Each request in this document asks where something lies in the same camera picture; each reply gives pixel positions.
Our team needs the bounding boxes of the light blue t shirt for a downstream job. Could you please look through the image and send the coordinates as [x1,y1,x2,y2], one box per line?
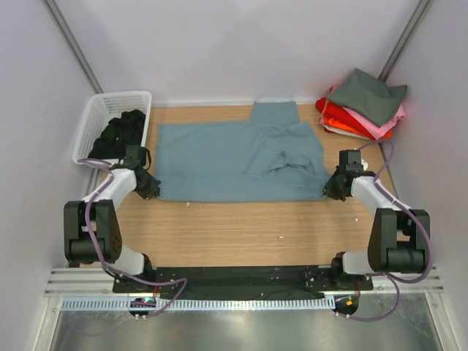
[155,102,331,203]

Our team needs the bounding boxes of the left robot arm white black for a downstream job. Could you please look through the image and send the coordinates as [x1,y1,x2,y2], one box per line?
[64,146,160,293]

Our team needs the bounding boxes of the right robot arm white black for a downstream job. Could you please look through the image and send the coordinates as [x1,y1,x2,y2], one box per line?
[323,149,433,290]

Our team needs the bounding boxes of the white folded t shirt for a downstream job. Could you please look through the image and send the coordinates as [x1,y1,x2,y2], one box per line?
[322,125,369,140]

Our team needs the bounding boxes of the black t shirt in basket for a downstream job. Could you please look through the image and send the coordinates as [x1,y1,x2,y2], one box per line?
[88,110,146,159]

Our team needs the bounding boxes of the pink folded t shirt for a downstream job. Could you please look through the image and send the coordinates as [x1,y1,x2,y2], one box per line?
[315,83,406,140]

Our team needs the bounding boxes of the orange folded t shirt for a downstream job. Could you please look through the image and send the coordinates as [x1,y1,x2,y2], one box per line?
[320,115,392,140]

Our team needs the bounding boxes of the red folded t shirt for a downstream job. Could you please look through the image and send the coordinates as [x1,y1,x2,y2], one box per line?
[315,97,369,129]

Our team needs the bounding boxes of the white plastic laundry basket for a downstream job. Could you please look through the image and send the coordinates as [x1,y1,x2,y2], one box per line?
[72,91,152,164]

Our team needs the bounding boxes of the grey folded t shirt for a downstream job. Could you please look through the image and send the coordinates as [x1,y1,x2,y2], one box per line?
[326,68,407,127]

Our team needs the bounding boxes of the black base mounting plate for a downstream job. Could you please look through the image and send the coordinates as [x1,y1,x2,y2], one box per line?
[111,265,374,301]

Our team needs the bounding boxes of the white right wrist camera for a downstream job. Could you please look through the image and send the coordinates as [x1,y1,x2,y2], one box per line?
[361,159,369,170]

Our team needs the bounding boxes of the aluminium frame rail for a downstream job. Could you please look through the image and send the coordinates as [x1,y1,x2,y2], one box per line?
[44,268,445,298]

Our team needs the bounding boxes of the white slotted cable duct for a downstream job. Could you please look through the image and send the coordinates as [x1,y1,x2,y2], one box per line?
[61,296,335,313]

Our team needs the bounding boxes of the grey metal corner post left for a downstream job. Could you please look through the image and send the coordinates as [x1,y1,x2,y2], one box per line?
[42,0,104,94]

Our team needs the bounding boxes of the grey metal corner post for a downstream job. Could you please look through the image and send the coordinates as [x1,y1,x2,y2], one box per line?
[378,0,434,82]
[42,0,104,94]

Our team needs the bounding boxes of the grey metal corner post right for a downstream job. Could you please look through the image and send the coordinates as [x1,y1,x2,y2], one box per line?
[378,0,434,82]

